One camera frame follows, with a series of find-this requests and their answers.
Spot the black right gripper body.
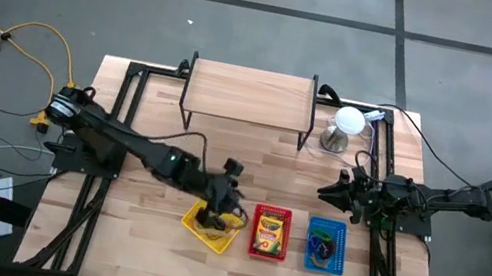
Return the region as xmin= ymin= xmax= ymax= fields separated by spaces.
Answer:
xmin=331 ymin=167 xmax=386 ymax=221

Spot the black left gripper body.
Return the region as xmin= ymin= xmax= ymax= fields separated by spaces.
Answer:
xmin=193 ymin=169 xmax=248 ymax=220

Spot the yellow plastic basket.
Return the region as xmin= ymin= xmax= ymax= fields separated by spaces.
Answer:
xmin=176 ymin=190 xmax=249 ymax=259

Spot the red plastic basket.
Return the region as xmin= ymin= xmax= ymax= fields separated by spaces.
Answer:
xmin=247 ymin=202 xmax=296 ymax=264

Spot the blue plastic basket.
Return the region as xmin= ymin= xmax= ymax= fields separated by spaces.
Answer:
xmin=300 ymin=214 xmax=354 ymax=276

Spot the Crayola crayon box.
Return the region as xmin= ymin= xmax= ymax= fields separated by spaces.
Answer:
xmin=251 ymin=209 xmax=289 ymax=259

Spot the wooden desk shelf riser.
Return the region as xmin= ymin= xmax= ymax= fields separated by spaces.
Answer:
xmin=174 ymin=50 xmax=324 ymax=154

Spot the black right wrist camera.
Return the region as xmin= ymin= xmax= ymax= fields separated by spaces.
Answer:
xmin=347 ymin=199 xmax=367 ymax=226

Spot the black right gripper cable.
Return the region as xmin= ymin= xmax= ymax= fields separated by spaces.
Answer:
xmin=351 ymin=148 xmax=384 ymax=184

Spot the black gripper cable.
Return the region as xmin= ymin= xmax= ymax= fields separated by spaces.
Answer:
xmin=139 ymin=122 xmax=215 ymax=176
xmin=351 ymin=148 xmax=384 ymax=184

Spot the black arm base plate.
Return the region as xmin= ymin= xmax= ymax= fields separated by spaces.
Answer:
xmin=40 ymin=127 xmax=129 ymax=182
xmin=360 ymin=199 xmax=437 ymax=239

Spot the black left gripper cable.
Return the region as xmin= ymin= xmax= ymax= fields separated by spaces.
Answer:
xmin=139 ymin=122 xmax=215 ymax=176

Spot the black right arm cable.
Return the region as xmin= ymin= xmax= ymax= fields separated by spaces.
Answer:
xmin=366 ymin=102 xmax=490 ymax=191

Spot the white floor cable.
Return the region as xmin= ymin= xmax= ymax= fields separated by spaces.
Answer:
xmin=0 ymin=140 xmax=57 ymax=182

